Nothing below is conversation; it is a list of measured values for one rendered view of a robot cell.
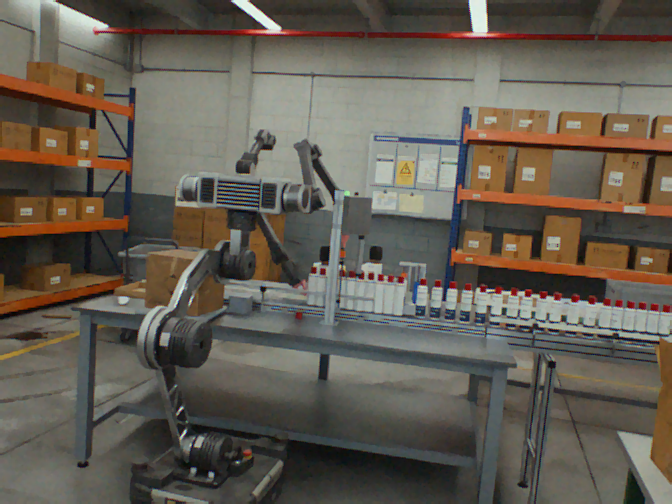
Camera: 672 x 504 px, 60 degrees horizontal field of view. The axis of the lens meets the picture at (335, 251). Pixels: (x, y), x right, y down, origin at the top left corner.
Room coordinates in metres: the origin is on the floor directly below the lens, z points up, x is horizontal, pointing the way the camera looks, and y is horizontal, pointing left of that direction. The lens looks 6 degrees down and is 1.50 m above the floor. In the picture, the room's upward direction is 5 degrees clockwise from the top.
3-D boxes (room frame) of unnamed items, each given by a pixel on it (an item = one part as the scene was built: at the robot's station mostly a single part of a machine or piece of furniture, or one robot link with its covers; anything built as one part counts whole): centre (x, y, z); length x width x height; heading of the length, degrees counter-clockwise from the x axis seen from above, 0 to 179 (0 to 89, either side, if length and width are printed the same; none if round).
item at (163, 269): (2.86, 0.73, 0.99); 0.30 x 0.24 x 0.27; 70
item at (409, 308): (3.06, -0.41, 1.01); 0.14 x 0.13 x 0.26; 80
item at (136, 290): (3.21, 1.00, 0.85); 0.30 x 0.26 x 0.04; 80
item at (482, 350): (3.25, 0.11, 0.82); 2.10 x 1.31 x 0.02; 80
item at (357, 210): (2.94, -0.07, 1.38); 0.17 x 0.10 x 0.19; 135
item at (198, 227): (6.86, 1.25, 0.70); 1.20 x 0.82 x 1.39; 81
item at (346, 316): (3.04, 0.02, 0.85); 1.65 x 0.11 x 0.05; 80
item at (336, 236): (2.89, 0.00, 1.16); 0.04 x 0.04 x 0.67; 80
